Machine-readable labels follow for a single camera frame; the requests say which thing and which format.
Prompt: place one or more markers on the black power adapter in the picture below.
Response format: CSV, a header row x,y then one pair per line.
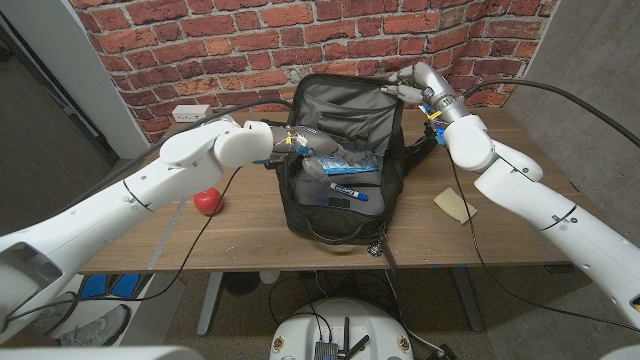
x,y
445,352

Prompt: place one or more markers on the blue white marker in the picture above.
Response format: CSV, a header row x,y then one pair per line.
x,y
348,191

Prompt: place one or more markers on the blue plastic packet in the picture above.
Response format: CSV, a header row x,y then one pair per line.
x,y
352,165

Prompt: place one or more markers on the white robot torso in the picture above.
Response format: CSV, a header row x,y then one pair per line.
x,y
340,320

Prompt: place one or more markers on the white power strip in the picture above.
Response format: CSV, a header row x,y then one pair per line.
x,y
192,113

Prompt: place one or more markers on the grey table leg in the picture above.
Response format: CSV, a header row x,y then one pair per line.
x,y
467,305

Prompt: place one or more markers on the grey sneaker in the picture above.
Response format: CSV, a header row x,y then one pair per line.
x,y
100,327
52,307

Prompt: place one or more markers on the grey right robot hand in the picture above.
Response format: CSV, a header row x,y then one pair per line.
x,y
432,85

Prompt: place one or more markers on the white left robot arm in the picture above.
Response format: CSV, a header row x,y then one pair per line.
x,y
100,215

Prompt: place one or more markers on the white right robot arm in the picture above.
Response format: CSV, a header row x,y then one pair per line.
x,y
550,210

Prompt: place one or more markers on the black backpack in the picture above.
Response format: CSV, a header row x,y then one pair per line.
x,y
350,107

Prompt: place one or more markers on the black antenna module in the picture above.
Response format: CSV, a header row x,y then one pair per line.
x,y
327,350

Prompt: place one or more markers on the yellow sponge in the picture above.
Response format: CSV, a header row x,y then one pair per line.
x,y
454,204

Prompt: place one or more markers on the blue floor pedal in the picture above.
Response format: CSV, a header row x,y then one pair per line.
x,y
122,285

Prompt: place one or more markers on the red brick print backdrop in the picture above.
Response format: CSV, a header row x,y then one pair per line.
x,y
225,45

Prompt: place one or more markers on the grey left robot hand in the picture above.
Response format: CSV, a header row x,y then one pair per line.
x,y
315,145

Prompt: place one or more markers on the white table leg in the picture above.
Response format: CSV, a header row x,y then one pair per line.
x,y
207,310

